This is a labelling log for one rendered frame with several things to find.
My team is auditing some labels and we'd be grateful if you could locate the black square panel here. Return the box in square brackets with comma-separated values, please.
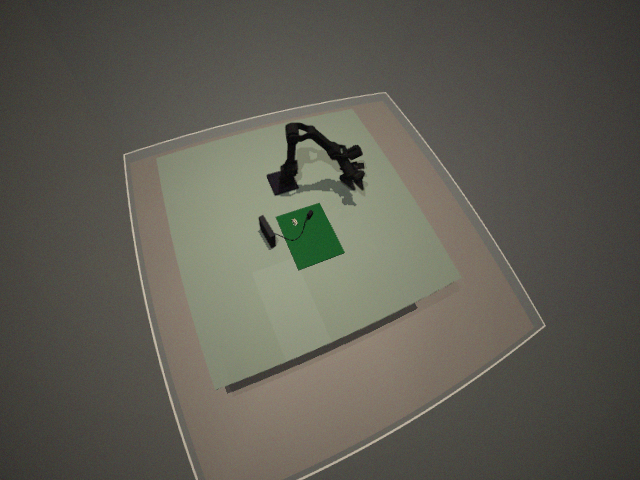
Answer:
[259, 215, 276, 248]

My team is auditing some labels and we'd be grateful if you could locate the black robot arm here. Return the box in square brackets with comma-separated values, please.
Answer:
[278, 122, 363, 188]

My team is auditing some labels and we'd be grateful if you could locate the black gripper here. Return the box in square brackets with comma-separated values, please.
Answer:
[339, 161, 365, 191]

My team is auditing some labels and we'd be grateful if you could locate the green circuit board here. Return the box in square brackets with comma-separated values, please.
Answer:
[276, 203, 345, 271]

